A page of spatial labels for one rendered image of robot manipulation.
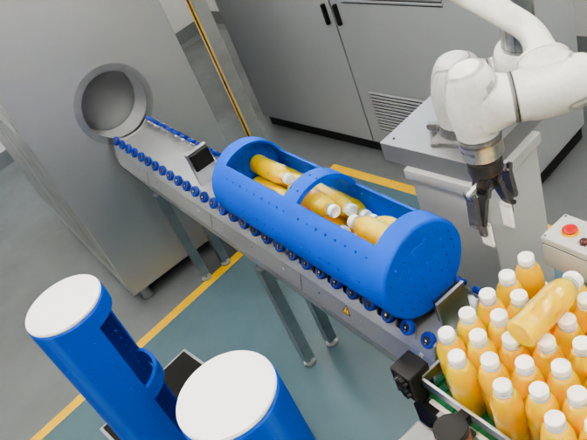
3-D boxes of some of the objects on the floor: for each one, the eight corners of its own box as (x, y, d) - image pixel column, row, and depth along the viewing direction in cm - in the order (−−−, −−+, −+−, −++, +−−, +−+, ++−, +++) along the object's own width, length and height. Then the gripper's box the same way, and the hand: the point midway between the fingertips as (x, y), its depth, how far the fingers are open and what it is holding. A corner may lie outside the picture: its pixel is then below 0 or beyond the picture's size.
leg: (227, 257, 388) (181, 173, 351) (232, 261, 384) (186, 176, 347) (219, 264, 386) (172, 179, 350) (224, 267, 382) (177, 182, 345)
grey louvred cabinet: (314, 88, 514) (244, -105, 429) (585, 135, 363) (560, -148, 278) (265, 127, 492) (181, -68, 407) (533, 195, 341) (488, -92, 256)
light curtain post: (316, 266, 356) (180, -45, 257) (323, 271, 352) (187, -44, 252) (308, 273, 354) (167, -37, 255) (314, 278, 350) (174, -36, 250)
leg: (208, 272, 384) (160, 189, 347) (213, 276, 379) (164, 191, 343) (200, 278, 382) (150, 195, 345) (205, 283, 377) (155, 198, 341)
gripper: (498, 125, 146) (513, 205, 159) (438, 175, 139) (459, 255, 153) (528, 133, 140) (540, 216, 154) (466, 186, 134) (485, 267, 147)
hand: (497, 226), depth 151 cm, fingers open, 6 cm apart
